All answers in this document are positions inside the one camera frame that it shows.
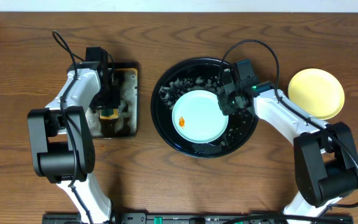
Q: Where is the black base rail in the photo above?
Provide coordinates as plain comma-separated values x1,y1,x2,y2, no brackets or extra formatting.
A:
42,213,354,224

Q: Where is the black rectangular water tray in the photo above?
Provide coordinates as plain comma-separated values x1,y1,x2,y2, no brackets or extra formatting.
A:
86,62,138,139

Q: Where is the light blue plate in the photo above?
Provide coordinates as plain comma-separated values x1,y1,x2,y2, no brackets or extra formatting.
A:
172,90,229,144

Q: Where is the green and yellow sponge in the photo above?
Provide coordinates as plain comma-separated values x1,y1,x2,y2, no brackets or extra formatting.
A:
99,109,119,120

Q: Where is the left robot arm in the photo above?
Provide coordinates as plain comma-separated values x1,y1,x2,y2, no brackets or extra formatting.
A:
27,60,117,223

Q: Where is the black round tray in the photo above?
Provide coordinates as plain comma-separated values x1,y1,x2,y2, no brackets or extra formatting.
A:
150,58,259,159

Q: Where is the yellow plate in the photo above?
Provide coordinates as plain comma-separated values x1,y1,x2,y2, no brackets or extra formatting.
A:
288,68,345,120

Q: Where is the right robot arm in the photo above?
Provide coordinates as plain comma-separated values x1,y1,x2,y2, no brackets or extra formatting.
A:
218,70,358,223

